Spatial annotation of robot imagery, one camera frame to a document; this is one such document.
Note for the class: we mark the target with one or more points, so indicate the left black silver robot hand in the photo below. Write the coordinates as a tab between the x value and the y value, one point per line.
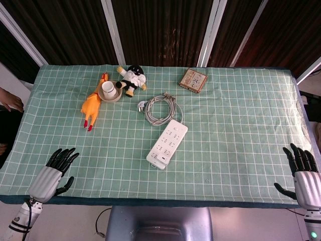
47	180

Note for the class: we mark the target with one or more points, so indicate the white power strip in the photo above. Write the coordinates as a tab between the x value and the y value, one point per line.
168	143

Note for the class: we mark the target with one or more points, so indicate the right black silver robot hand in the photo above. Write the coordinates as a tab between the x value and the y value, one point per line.
308	185

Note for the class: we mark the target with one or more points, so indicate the yellow rubber chicken toy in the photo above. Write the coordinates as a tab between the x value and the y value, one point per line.
91	106

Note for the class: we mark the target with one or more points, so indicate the beige ceramic bowl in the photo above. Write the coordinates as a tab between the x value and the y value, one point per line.
118	96

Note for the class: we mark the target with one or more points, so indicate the black box beside table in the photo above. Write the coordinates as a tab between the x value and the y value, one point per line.
314	106

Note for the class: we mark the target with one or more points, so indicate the black white plush doll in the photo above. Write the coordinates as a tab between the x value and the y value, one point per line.
131	79

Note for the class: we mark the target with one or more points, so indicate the white screen frame post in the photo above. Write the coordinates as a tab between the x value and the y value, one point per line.
247	37
22	35
309	71
210	35
113	30

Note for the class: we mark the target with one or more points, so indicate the patterned brown cardboard box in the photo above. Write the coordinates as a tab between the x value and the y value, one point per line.
193	80

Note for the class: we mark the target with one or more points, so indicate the person's bare hand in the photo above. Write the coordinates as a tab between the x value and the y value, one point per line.
10	99

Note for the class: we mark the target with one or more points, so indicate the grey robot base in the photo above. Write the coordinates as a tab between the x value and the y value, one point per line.
160	223

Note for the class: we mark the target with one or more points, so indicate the white cup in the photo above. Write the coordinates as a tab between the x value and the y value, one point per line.
109	90

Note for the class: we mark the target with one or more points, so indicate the green checkered tablecloth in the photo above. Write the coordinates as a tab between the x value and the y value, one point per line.
225	140

